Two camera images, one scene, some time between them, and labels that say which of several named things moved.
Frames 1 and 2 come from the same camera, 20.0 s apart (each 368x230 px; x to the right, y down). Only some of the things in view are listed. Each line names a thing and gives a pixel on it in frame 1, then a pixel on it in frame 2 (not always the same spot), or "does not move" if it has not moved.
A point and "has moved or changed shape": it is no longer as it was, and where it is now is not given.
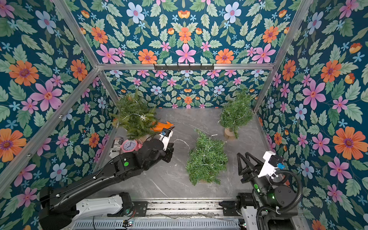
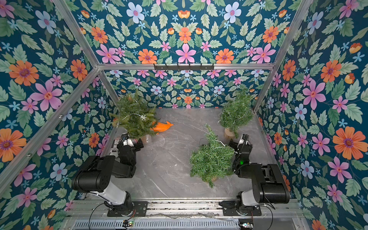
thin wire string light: (204, 148) → (213, 140)
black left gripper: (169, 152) → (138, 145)
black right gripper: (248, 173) → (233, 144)
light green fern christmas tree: (137, 117) does not move
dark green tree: (207, 160) has moved or changed shape
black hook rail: (184, 67) does not move
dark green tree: (237, 112) does not move
